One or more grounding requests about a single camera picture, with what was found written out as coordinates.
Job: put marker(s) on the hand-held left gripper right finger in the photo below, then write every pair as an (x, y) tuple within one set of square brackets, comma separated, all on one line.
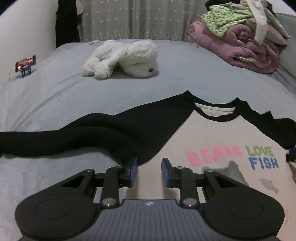
[(165, 172)]

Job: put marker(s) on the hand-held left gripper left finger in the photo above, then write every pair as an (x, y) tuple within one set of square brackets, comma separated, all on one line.
[(133, 171)]

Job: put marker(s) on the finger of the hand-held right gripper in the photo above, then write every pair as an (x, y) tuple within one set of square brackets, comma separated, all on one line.
[(291, 157)]

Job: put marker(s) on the cream and black sweatshirt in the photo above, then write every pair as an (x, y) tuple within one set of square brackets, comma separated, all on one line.
[(208, 134)]

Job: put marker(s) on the grey quilted blanket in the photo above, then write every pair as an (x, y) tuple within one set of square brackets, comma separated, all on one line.
[(289, 58)]

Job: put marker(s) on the white plush dog toy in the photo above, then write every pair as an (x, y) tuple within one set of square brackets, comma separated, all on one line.
[(120, 58)]

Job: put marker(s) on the purple and grey pillow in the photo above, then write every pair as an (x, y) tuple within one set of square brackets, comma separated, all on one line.
[(277, 38)]

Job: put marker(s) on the purple folded quilt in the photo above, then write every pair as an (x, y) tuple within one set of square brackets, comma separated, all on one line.
[(231, 46)]

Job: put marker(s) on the silver grey pillow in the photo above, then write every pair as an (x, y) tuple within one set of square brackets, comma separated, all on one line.
[(276, 23)]

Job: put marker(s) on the blue phone stand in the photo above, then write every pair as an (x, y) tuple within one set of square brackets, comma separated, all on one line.
[(25, 72)]

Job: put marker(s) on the grey star-patterned curtain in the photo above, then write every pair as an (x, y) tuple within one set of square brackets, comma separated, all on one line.
[(138, 18)]

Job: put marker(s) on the smartphone with lit screen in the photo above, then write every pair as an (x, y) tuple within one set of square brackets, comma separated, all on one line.
[(25, 63)]

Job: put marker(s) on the green patterned cloth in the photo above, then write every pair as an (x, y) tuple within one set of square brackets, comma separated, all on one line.
[(219, 18)]

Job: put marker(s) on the black hanging coat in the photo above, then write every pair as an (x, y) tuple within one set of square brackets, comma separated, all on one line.
[(67, 23)]

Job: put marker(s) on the beige hanging bag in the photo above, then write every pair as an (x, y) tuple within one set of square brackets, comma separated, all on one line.
[(79, 8)]

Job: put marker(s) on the black garment on pile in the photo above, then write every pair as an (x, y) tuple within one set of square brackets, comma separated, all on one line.
[(212, 4)]

